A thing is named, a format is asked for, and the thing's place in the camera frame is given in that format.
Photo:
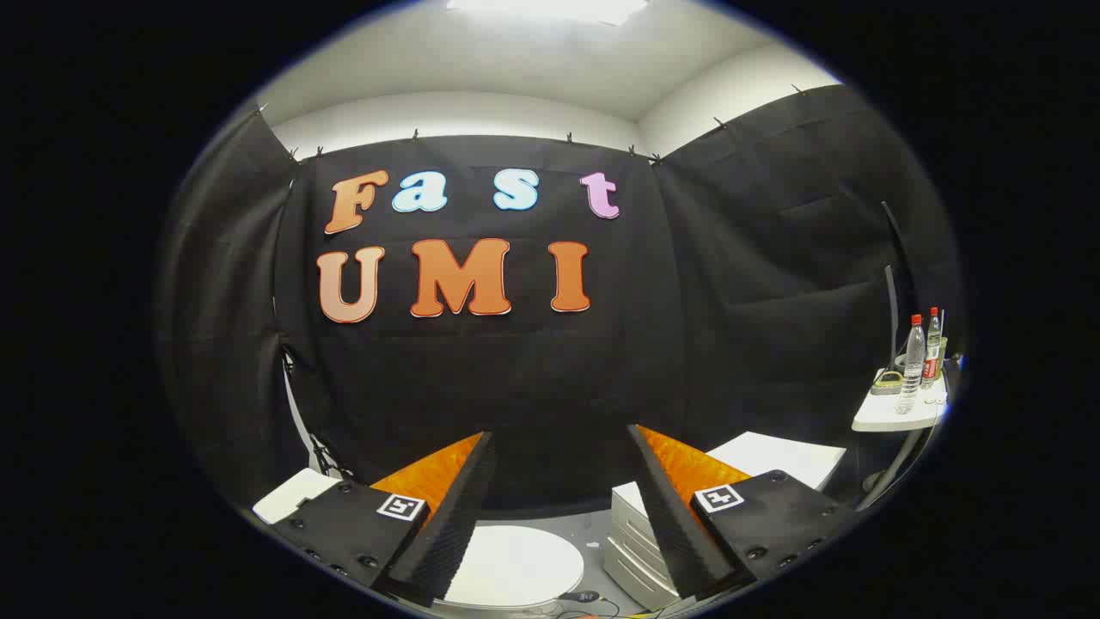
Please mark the white drawer cabinet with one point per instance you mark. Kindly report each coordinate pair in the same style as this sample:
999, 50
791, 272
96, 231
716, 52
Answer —
773, 460

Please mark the white toilet tank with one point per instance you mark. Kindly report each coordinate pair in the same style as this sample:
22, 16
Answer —
292, 497

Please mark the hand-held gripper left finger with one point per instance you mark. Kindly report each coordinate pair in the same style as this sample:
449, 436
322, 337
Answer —
455, 524

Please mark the red label water bottle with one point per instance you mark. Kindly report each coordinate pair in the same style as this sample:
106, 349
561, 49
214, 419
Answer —
931, 361

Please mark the ceiling light panel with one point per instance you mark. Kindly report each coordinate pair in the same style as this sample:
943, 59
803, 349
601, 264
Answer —
550, 7

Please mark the clear water bottle red cap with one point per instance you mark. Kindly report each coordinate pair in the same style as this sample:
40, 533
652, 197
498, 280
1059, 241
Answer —
911, 361

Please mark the small white side table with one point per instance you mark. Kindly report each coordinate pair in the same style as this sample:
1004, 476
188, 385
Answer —
885, 419

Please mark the black backdrop cloth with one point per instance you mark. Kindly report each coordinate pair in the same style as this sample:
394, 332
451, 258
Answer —
516, 387

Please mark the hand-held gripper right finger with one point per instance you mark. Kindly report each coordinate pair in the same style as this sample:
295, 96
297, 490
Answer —
666, 516

